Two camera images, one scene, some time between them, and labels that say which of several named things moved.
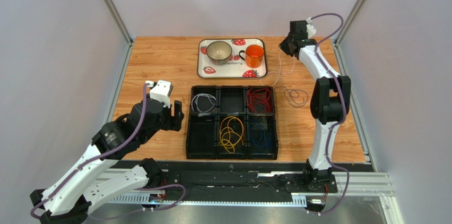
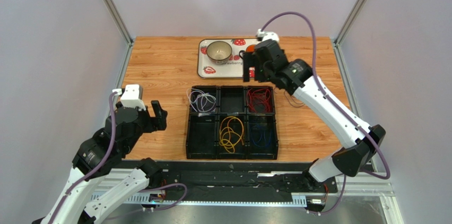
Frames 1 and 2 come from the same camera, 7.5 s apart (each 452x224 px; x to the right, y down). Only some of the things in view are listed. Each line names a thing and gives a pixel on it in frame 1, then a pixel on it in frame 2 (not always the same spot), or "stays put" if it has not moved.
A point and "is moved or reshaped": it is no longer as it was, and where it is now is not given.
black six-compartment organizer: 232,122 stays put
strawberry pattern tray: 236,67 stays put
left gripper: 174,122 -> 158,122
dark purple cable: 295,97 stays put
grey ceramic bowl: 219,52 stays put
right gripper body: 287,45 -> 255,58
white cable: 204,103 is moved or reshaped
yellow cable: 231,131 stays put
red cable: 259,96 stays put
